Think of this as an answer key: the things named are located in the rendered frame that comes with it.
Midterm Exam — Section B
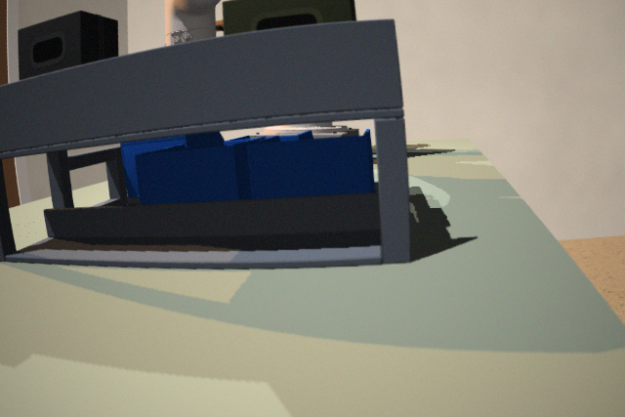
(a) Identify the blue bin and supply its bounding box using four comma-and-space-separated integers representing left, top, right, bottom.
247, 129, 375, 199
224, 130, 313, 146
120, 132, 224, 197
135, 137, 266, 204

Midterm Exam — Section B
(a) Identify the grey metal shelf frame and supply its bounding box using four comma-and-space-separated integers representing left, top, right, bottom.
0, 19, 411, 270

